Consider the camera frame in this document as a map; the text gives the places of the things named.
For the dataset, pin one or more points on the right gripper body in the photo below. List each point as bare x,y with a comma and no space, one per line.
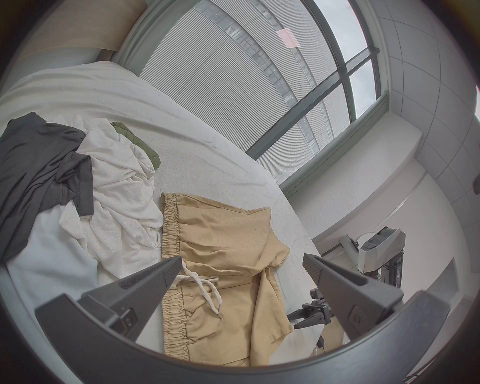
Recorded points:
320,313

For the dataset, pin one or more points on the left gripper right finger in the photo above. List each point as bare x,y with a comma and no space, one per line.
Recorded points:
352,300

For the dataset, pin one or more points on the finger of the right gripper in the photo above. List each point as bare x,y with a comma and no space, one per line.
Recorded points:
309,323
298,315

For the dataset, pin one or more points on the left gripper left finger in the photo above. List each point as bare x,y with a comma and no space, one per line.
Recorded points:
135,296

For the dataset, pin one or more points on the tan shorts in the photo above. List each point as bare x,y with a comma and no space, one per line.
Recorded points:
225,240

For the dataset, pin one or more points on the bed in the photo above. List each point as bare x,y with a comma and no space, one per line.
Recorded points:
210,150

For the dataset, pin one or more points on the pale blue garment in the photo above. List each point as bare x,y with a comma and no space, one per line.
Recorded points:
52,255

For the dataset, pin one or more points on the white garment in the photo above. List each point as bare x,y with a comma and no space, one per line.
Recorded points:
120,195

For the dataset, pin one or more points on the green garment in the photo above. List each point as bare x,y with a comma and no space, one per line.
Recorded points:
144,148

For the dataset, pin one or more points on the black T-shirt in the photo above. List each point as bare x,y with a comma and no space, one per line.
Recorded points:
37,168

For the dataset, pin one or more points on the window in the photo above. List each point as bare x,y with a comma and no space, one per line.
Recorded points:
243,75

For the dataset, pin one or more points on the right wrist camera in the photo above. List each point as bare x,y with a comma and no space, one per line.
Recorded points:
317,294

